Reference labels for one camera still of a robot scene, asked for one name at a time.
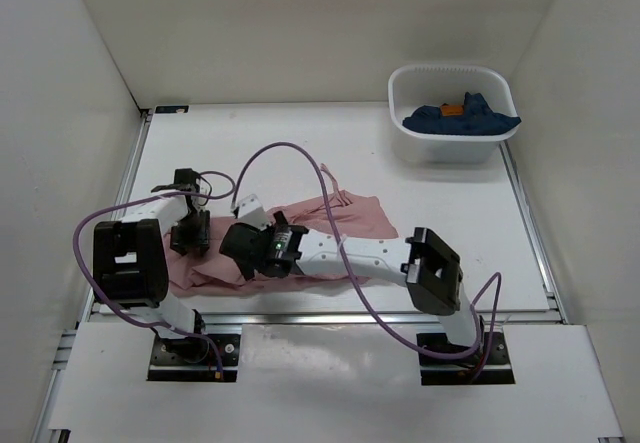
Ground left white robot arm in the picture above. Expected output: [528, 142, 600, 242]
[93, 168, 213, 364]

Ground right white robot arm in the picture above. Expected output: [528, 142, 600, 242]
[220, 216, 486, 363]

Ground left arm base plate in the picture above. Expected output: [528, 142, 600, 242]
[147, 333, 241, 383]

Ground pink trousers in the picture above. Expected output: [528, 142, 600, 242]
[164, 165, 398, 297]

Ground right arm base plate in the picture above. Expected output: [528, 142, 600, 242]
[419, 331, 515, 386]

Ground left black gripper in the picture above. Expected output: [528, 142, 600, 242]
[169, 209, 211, 256]

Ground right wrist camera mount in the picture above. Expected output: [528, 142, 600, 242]
[231, 194, 271, 231]

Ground white plastic basket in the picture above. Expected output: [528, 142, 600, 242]
[388, 64, 521, 164]

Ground dark blue trousers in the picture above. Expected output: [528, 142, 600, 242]
[402, 92, 521, 137]

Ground black corner label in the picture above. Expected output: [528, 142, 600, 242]
[154, 105, 190, 114]

